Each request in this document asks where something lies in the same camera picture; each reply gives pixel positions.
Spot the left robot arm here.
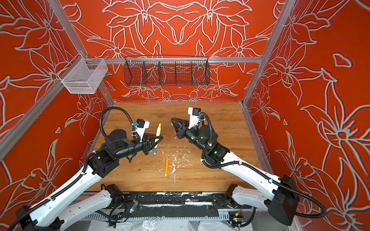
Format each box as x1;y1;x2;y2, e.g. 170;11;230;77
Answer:
8;106;163;231

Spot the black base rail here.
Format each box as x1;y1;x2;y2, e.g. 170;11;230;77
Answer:
112;192;253;222

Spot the white mesh basket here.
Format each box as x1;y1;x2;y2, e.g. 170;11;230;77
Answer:
58;58;108;94

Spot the black wire basket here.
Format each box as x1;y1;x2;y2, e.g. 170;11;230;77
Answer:
123;55;211;87

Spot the aluminium frame rail right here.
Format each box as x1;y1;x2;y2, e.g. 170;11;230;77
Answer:
241;0;297;107

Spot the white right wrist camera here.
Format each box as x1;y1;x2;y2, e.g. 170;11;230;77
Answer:
188;107;201;129

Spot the orange marker pen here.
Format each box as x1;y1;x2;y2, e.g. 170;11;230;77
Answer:
164;156;169;176

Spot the yellow marker pen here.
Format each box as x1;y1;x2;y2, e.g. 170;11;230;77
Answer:
156;123;161;136

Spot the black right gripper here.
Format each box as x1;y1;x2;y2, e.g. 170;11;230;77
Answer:
171;116;209;153

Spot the aluminium frame rail left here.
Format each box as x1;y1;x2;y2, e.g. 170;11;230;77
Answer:
1;1;112;162

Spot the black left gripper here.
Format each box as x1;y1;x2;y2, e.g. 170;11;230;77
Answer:
117;132;163;160

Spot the aluminium frame rail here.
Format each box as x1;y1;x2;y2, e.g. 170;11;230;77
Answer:
85;56;262;64
241;0;297;107
1;1;112;162

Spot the aluminium frame rail back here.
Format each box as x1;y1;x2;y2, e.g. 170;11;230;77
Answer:
85;56;262;64

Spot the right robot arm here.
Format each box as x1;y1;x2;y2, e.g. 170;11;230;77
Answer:
171;108;327;226

